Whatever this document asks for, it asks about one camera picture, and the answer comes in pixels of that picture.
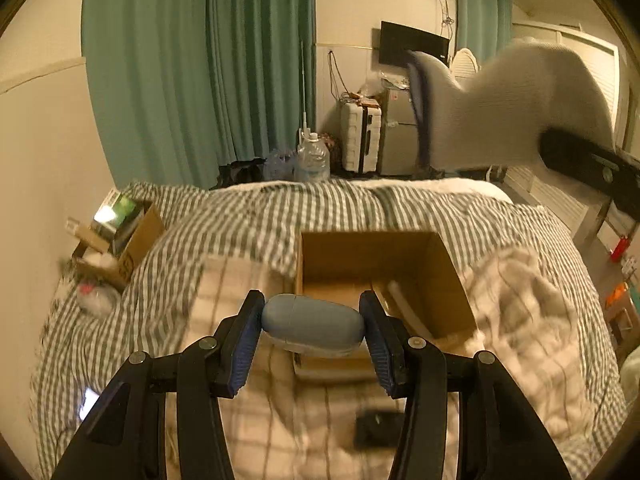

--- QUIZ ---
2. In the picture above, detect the white chair back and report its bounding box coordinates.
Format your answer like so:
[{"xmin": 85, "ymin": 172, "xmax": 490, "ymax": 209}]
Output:
[{"xmin": 450, "ymin": 48, "xmax": 482, "ymax": 86}]

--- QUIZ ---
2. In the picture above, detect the wide green curtain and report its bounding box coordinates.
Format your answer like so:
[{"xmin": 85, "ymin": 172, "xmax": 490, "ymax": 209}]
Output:
[{"xmin": 81, "ymin": 0, "xmax": 317, "ymax": 192}]

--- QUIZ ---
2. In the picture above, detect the black flat screen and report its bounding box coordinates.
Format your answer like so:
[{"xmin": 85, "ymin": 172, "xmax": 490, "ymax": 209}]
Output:
[{"xmin": 378, "ymin": 20, "xmax": 450, "ymax": 68}]

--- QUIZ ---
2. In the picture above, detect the large clear water bottle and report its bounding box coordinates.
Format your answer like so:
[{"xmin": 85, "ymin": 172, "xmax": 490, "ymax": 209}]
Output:
[{"xmin": 294, "ymin": 132, "xmax": 331, "ymax": 183}]

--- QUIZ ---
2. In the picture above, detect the silver mini fridge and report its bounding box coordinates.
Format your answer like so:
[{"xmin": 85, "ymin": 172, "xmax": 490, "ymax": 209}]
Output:
[{"xmin": 378, "ymin": 84, "xmax": 425, "ymax": 177}]

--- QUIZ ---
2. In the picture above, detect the grey white sock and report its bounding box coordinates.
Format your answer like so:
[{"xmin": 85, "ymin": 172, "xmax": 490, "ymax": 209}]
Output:
[{"xmin": 411, "ymin": 41, "xmax": 619, "ymax": 171}]

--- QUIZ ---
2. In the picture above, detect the white checked blanket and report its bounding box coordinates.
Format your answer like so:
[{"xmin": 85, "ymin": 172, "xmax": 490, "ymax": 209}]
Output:
[{"xmin": 167, "ymin": 246, "xmax": 603, "ymax": 480}]

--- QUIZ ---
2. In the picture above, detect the lit smartphone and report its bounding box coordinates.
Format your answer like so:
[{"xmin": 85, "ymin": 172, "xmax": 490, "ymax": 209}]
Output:
[{"xmin": 77, "ymin": 387, "xmax": 101, "ymax": 421}]

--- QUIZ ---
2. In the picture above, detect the clear plastic bag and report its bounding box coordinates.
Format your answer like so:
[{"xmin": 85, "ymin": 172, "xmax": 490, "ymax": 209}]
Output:
[{"xmin": 264, "ymin": 148, "xmax": 299, "ymax": 182}]

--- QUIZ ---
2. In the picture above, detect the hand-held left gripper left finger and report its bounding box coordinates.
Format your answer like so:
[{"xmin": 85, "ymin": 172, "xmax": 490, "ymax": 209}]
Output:
[{"xmin": 50, "ymin": 289, "xmax": 266, "ymax": 480}]

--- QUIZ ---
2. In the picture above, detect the black bag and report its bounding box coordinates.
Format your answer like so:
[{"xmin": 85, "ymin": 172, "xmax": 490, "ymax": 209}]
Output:
[{"xmin": 217, "ymin": 158, "xmax": 268, "ymax": 190}]

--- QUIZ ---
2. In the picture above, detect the white suitcase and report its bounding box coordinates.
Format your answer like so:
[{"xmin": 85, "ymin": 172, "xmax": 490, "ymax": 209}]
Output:
[{"xmin": 340, "ymin": 101, "xmax": 384, "ymax": 174}]

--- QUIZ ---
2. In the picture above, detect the red bottle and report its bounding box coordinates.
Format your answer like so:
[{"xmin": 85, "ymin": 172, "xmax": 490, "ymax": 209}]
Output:
[{"xmin": 609, "ymin": 235, "xmax": 633, "ymax": 263}]

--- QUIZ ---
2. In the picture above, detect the narrow green curtain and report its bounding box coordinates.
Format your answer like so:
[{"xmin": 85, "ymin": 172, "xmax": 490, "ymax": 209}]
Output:
[{"xmin": 454, "ymin": 0, "xmax": 514, "ymax": 65}]

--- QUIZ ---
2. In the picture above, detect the small cardboard box with items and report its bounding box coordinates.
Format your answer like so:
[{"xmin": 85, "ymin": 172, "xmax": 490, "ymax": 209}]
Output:
[{"xmin": 74, "ymin": 199, "xmax": 167, "ymax": 292}]

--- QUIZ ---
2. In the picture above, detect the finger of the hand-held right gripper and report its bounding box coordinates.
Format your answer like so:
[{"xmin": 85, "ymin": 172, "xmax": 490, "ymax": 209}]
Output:
[
  {"xmin": 406, "ymin": 62, "xmax": 436, "ymax": 167},
  {"xmin": 538, "ymin": 127, "xmax": 640, "ymax": 217}
]

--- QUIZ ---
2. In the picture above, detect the grey striped duvet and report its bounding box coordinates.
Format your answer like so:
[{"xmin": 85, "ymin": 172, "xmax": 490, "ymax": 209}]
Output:
[{"xmin": 29, "ymin": 176, "xmax": 632, "ymax": 480}]

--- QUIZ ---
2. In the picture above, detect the blue-grey oval case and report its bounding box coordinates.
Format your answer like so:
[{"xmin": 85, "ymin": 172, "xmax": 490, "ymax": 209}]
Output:
[{"xmin": 262, "ymin": 294, "xmax": 367, "ymax": 359}]

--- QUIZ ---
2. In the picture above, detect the white louvred closet door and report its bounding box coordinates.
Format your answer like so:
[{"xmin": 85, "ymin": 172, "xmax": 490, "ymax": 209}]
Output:
[{"xmin": 509, "ymin": 22, "xmax": 632, "ymax": 241}]

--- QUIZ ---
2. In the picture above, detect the orange object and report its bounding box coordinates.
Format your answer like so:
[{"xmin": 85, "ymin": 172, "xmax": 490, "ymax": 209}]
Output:
[{"xmin": 605, "ymin": 282, "xmax": 630, "ymax": 310}]

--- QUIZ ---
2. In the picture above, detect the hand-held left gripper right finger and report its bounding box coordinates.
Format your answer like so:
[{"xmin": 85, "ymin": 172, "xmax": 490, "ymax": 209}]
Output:
[{"xmin": 359, "ymin": 290, "xmax": 574, "ymax": 480}]

